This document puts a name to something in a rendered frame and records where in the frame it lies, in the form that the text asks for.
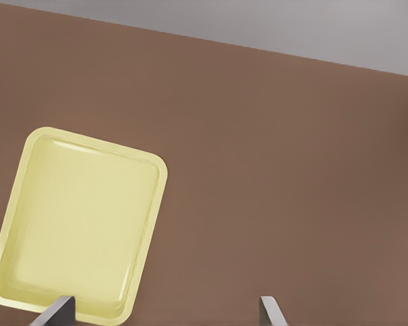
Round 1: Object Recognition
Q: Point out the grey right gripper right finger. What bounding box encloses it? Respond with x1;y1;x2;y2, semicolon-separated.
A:
260;295;288;326

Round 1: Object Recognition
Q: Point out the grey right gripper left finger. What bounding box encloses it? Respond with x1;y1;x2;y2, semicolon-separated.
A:
29;295;77;326

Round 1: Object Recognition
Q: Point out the pale yellow rectangular tray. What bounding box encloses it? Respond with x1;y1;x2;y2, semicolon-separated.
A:
0;126;169;324

